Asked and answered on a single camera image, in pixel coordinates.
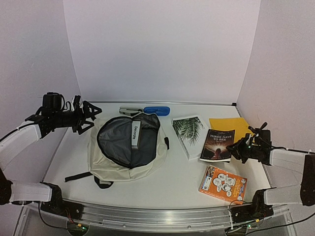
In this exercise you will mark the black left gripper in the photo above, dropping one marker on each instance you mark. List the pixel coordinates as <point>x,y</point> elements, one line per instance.
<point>80,116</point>

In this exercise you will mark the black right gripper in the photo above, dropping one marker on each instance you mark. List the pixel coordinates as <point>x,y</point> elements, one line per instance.
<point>246,146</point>

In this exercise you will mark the cream white backpack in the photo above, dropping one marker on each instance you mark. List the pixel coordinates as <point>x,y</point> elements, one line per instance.
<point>110,156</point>

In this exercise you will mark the white Decorate Furniture book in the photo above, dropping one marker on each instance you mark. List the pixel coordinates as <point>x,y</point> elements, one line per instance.
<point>135,134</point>

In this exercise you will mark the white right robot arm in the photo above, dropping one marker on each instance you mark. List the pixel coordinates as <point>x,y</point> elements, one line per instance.
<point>297,161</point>

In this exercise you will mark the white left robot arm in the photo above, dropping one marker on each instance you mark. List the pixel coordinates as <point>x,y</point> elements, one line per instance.
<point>11,191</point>

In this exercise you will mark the Three Days To See book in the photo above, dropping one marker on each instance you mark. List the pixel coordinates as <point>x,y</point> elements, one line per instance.
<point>214,149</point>

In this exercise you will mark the yellow paper folder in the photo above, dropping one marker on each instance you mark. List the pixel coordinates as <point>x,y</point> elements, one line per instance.
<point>239,125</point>

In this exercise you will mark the orange comic book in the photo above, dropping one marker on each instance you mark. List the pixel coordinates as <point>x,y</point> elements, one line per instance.
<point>223,185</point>

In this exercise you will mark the silver stapler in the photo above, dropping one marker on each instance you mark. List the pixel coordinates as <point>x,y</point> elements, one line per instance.
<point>130,111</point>

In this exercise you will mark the palm leaf cover book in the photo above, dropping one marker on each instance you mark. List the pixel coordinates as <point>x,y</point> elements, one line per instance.
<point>191,132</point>

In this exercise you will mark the blue pencil case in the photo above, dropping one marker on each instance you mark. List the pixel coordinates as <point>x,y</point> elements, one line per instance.
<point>160,111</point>

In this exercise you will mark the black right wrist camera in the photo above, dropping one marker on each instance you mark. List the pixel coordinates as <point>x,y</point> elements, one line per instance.
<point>262,136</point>

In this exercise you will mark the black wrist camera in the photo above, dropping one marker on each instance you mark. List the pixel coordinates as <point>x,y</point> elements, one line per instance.
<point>53,101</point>
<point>262,136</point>

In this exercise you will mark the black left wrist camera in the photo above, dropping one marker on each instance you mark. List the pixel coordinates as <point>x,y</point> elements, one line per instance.
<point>53,101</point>

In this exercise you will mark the aluminium front rail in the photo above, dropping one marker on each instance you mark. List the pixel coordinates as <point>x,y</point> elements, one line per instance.
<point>158,220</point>

